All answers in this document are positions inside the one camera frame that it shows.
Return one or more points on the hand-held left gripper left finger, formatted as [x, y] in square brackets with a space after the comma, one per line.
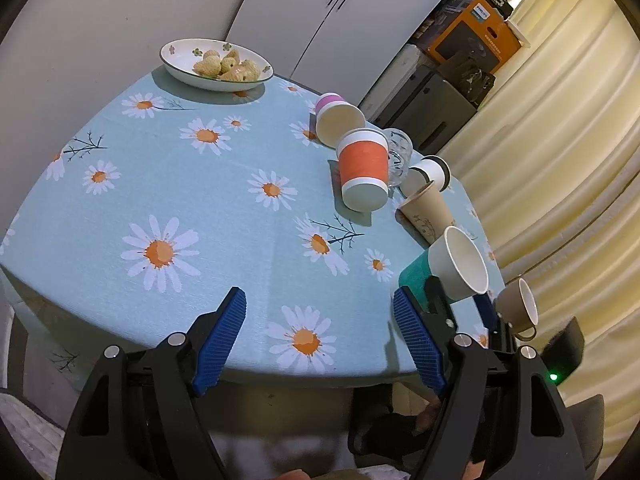
[220, 340]

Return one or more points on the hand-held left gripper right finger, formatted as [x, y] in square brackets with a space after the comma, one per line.
[418, 341]

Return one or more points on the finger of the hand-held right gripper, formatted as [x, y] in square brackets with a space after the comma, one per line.
[484, 306]
[436, 301]

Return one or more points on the teal paper cup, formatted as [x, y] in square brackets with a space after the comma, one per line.
[452, 265]

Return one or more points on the kraft paper cup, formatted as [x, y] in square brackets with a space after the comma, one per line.
[427, 210]

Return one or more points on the white cup with black band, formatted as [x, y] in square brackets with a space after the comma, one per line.
[430, 171]

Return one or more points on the clear glass cup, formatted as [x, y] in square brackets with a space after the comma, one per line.
[400, 157]

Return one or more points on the orange paper cup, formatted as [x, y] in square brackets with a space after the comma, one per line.
[362, 165]

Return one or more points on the pink paper cup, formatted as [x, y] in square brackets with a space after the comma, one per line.
[337, 120]

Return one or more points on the brown mug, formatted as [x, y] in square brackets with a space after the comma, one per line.
[515, 307]

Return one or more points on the blue daisy tablecloth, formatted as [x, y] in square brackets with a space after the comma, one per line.
[200, 200]

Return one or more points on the cream curtain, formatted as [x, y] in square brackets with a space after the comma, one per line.
[575, 160]

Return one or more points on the grey cabinet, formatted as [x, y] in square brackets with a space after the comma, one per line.
[415, 95]

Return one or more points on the dark bag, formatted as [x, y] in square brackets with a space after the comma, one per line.
[467, 77]

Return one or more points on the orange cardboard box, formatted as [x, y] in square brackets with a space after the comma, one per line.
[475, 35]

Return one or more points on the pile of wafer biscuits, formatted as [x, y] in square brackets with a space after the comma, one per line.
[227, 67]

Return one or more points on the white floral plate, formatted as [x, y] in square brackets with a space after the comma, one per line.
[180, 62]

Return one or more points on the white wardrobe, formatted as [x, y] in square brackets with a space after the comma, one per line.
[360, 15]

